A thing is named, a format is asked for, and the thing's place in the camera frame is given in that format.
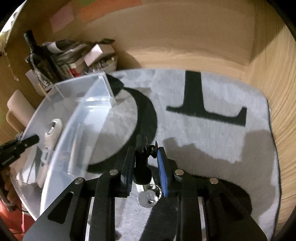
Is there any black mini tripod mount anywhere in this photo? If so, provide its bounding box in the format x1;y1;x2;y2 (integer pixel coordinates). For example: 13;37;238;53
133;134;158;185

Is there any clear plastic storage bin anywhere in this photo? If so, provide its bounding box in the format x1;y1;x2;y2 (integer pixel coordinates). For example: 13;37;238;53
10;72;139;221

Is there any pink plastic cup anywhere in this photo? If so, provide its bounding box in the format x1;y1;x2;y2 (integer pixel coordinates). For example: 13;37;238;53
7;89;35;127

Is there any white handheld massager device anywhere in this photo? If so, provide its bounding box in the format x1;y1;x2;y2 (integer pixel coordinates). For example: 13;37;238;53
36;118;63;188

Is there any grey rug with black letters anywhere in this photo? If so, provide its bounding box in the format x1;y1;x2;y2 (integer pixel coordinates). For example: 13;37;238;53
88;69;281;240

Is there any dark wine bottle elephant label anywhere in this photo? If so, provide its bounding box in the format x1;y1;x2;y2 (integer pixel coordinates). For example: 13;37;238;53
23;30;63;84

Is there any stack of papers and books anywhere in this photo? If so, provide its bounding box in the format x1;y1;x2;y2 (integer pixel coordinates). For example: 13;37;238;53
42;38;118;79

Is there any pink small card box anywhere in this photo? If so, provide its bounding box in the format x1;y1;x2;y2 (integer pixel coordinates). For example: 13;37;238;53
84;44;115;67

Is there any orange sticky note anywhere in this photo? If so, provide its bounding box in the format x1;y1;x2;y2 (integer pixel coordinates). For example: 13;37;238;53
78;0;142;22

